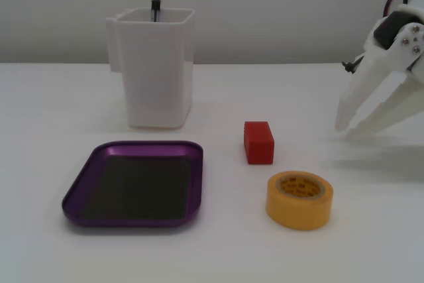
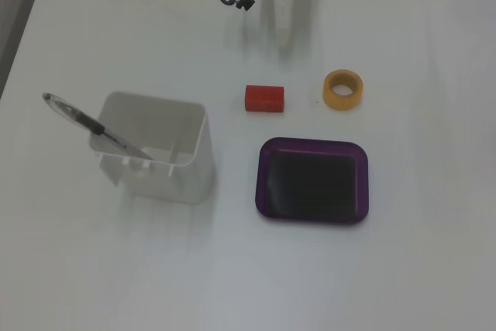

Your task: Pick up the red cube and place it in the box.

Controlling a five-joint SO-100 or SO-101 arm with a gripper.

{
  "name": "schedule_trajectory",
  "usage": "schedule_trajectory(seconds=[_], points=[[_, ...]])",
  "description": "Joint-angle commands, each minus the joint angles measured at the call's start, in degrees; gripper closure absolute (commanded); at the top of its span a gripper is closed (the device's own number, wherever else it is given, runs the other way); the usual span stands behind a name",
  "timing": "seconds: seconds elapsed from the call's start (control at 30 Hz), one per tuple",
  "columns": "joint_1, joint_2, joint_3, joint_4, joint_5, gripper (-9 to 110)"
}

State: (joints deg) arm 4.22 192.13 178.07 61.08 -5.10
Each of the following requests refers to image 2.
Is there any red ribbed cube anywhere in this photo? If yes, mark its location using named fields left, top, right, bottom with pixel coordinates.
left=244, top=84, right=287, bottom=114

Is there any white plastic box container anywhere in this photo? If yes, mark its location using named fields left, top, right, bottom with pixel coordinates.
left=88, top=91, right=213, bottom=205

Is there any black clear ballpoint pen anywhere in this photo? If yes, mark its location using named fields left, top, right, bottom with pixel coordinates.
left=41, top=91, right=157, bottom=162

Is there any yellow tape roll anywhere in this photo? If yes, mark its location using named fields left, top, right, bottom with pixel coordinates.
left=322, top=69, right=364, bottom=111

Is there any purple rectangular tray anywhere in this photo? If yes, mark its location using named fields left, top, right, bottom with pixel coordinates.
left=254, top=136, right=370, bottom=226

